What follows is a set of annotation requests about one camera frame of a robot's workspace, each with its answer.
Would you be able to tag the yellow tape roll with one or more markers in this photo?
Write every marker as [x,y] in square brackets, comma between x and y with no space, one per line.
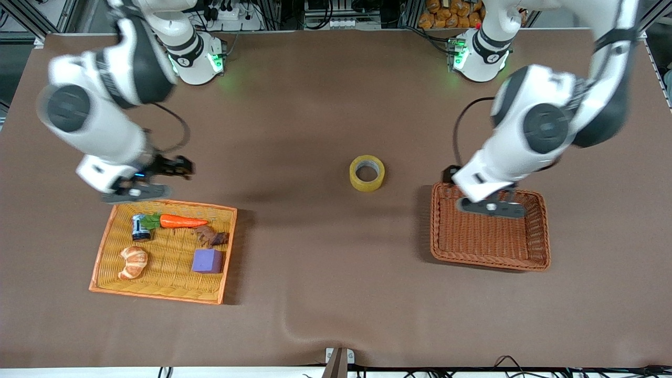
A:
[367,185]

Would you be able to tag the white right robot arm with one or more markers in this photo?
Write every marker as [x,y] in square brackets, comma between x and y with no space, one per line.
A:
[100,121]

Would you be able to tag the brown wicker basket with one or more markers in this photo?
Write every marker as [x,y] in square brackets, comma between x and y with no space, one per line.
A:
[488,241]

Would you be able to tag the orange toy carrot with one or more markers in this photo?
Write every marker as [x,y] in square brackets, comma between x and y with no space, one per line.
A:
[181,221]

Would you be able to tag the small dark blue can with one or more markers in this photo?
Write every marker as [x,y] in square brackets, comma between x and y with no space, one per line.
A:
[140,231]

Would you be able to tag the brown toy figure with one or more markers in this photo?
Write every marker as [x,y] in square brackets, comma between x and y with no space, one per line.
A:
[210,237]

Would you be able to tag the orange woven tray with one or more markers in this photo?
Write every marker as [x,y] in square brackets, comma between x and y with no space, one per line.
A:
[168,252]

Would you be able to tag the toy croissant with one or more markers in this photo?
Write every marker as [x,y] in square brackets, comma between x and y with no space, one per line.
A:
[134,261]

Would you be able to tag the purple foam cube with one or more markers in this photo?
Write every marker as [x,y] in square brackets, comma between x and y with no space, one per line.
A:
[207,261]

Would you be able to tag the white power strip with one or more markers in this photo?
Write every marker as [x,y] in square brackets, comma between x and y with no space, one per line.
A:
[233,18]
[352,23]

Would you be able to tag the bag of orange buns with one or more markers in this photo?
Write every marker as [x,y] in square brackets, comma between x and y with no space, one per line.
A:
[446,13]

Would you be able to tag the aluminium frame profile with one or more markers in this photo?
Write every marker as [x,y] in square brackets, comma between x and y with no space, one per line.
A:
[44,16]

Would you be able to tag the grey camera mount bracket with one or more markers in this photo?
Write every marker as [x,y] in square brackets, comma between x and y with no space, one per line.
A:
[338,365]

